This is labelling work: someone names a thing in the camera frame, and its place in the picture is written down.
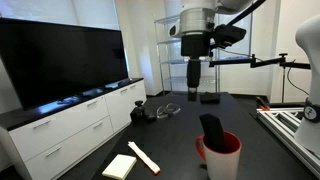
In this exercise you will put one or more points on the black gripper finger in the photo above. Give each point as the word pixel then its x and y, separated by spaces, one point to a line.
pixel 190 81

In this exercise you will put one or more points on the black pouch on table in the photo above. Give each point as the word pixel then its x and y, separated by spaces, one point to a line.
pixel 210 98

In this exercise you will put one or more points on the yellow sticky note pad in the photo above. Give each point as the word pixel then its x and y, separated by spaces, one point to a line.
pixel 119 167

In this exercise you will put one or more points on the red and white mug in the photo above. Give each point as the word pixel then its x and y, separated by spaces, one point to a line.
pixel 221 165

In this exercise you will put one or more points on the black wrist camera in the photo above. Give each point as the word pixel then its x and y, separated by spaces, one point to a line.
pixel 227 35

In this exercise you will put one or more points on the clear safety glasses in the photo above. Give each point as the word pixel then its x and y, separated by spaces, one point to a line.
pixel 169 110

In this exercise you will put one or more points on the aluminium extrusion frame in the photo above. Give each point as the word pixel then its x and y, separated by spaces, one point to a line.
pixel 283 123

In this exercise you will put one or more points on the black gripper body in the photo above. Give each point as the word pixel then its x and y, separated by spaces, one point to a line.
pixel 195 45

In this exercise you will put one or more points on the white drawer cabinet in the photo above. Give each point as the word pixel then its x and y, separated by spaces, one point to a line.
pixel 45 142

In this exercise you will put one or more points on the white marker with red cap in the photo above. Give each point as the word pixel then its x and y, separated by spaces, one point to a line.
pixel 152 165

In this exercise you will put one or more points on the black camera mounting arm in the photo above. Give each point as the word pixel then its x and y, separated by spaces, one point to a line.
pixel 254 62

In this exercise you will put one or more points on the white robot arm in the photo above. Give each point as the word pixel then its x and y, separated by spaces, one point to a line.
pixel 207 24

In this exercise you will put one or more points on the metal wire shelf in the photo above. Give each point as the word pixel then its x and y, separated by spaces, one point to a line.
pixel 213 79

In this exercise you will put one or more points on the black eraser in mug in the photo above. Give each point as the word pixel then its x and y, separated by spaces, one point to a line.
pixel 213 131

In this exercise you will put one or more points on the large black television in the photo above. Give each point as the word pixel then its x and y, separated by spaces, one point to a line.
pixel 47 62

